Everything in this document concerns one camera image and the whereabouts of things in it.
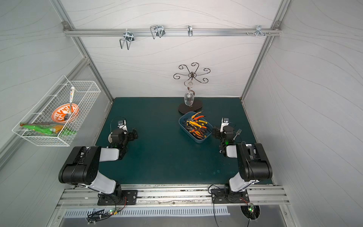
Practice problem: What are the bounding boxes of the yellow black combination pliers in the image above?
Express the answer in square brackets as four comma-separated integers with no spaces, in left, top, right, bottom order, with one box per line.
[185,121,202,129]

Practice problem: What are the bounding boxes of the orange long nose pliers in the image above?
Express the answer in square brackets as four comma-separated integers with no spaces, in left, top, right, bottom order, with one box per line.
[191,112,204,121]

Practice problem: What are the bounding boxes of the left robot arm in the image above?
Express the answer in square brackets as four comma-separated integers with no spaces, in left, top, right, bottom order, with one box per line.
[58,128,139,201]

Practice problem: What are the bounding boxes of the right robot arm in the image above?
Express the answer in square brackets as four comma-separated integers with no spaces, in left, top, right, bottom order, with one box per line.
[212,126,273,193]

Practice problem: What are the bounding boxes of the blue storage box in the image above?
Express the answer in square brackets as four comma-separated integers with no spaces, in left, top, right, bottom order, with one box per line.
[179,111,213,144]

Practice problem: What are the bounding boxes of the silver fork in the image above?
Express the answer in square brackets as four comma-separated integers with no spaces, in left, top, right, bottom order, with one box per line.
[233,129,242,141]

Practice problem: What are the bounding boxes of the black metal glass stand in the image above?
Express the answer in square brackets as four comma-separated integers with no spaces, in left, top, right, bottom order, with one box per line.
[173,62,211,114]

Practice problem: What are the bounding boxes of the clear wine glass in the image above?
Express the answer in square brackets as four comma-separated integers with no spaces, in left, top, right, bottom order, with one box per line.
[184,91,195,107]

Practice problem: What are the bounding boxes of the orange patterned plate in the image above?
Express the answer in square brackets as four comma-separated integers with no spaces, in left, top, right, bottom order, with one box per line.
[51,104,79,124]

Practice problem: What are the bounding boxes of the green plastic package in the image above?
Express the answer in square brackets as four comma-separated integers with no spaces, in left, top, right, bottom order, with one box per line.
[19,123,77,136]

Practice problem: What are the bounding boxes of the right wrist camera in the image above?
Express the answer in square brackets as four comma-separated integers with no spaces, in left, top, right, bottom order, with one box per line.
[220,118,229,132]

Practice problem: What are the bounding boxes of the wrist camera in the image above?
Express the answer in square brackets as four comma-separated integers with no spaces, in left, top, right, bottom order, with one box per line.
[118,120,128,131]
[220,118,229,132]

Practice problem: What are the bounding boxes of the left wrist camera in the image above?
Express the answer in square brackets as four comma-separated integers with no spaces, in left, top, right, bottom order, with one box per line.
[118,120,128,131]

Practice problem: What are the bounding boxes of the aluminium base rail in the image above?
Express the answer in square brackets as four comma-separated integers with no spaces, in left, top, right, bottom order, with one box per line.
[56,184,290,209]

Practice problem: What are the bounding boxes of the white handled utensil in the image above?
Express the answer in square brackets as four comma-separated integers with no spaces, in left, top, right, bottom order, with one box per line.
[64,87,75,121]

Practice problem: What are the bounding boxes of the white wire basket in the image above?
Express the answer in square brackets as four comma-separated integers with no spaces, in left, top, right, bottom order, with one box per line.
[12,75,101,147]

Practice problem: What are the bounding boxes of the aluminium hanging rail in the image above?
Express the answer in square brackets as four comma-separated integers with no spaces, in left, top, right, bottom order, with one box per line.
[63,27,282,38]

